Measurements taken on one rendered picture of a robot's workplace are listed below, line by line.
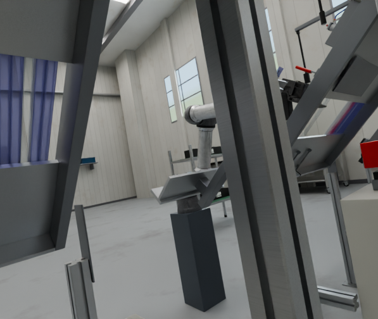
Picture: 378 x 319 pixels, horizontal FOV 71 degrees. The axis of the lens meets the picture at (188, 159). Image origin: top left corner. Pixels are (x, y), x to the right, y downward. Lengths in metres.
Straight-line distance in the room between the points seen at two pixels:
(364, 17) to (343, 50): 0.09
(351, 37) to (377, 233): 0.59
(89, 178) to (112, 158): 1.30
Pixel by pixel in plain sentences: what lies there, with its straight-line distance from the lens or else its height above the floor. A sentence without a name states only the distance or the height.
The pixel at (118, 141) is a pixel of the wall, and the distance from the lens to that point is 12.35.
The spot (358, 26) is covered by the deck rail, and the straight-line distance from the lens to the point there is 0.99.
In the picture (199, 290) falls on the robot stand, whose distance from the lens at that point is 1.67.
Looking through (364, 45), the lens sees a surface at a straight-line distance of 1.15.
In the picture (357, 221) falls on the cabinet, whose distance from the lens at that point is 0.99.
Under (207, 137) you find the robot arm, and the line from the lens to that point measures 1.62.
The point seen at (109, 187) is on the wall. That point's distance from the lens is 11.92.
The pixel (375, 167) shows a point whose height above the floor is 0.62.
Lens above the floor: 0.79
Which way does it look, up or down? 2 degrees up
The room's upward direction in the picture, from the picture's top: 10 degrees counter-clockwise
